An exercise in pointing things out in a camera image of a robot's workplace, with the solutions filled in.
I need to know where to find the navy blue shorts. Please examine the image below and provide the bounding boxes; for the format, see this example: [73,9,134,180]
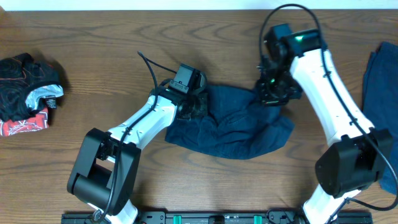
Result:
[165,85,295,160]

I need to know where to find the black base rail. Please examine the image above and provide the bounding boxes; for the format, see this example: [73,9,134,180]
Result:
[61,210,374,224]

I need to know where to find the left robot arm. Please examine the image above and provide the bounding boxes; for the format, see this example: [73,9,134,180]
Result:
[67,88,208,223]

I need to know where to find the red patterned folded garment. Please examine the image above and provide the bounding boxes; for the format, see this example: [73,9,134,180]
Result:
[1,106,49,137]

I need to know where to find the navy blue garment pile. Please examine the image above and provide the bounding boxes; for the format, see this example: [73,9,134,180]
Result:
[362,41,398,196]

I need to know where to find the black patterned folded garment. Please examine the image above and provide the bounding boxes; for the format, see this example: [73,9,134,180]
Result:
[1,53,63,121]

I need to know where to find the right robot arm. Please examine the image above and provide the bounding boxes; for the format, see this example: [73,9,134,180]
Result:
[256,24,392,223]

